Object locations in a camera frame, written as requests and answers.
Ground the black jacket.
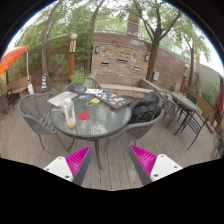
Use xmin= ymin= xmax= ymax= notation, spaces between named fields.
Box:
xmin=128 ymin=90 xmax=164 ymax=125

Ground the black metal chair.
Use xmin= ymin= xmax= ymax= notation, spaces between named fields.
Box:
xmin=181 ymin=113 xmax=212 ymax=151

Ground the yellow blue striped cone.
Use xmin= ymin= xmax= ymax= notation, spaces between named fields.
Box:
xmin=40 ymin=73 xmax=49 ymax=90

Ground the grey metal chair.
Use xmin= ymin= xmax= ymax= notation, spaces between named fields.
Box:
xmin=153 ymin=87 xmax=181 ymax=129

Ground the brown lamp post with globe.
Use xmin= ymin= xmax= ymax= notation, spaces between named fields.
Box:
xmin=67 ymin=32 xmax=79 ymax=83

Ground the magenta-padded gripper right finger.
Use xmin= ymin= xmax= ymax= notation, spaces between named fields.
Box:
xmin=128 ymin=144 xmax=184 ymax=187

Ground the black laptop with stickers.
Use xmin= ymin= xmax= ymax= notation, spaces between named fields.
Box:
xmin=94 ymin=90 xmax=133 ymax=110

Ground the pale leaning trunk tree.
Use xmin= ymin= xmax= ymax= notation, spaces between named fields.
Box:
xmin=19 ymin=0 xmax=98 ymax=91

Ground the maroon closed umbrella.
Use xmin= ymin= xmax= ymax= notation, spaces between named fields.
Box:
xmin=214 ymin=74 xmax=224 ymax=116

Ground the orange canopy on white pole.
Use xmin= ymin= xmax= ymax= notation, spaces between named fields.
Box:
xmin=0 ymin=45 xmax=35 ymax=95

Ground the clear plastic bottle white cap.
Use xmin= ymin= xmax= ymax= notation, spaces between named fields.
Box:
xmin=63 ymin=97 xmax=77 ymax=129

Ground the silver laptop with stickers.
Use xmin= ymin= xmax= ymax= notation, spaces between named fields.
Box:
xmin=46 ymin=90 xmax=79 ymax=108

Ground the dark slatted chair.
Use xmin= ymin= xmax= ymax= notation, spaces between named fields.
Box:
xmin=0 ymin=88 xmax=16 ymax=116

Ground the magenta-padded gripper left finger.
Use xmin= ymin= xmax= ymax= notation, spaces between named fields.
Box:
xmin=43 ymin=144 xmax=95 ymax=187

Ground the white booklet with stickers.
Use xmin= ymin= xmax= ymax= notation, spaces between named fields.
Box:
xmin=84 ymin=87 xmax=104 ymax=95

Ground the beige ribbed mug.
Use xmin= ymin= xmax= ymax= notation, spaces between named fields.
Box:
xmin=59 ymin=100 xmax=67 ymax=114

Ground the flat round red coaster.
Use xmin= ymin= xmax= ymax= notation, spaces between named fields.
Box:
xmin=77 ymin=111 xmax=91 ymax=121

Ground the wooden bench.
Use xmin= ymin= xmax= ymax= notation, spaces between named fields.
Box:
xmin=4 ymin=75 xmax=30 ymax=98

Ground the green plant in blue pot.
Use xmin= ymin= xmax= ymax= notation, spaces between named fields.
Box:
xmin=69 ymin=68 xmax=89 ymax=95

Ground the dark forked trunk tree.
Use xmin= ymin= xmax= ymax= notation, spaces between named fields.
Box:
xmin=126 ymin=0 xmax=214 ymax=83

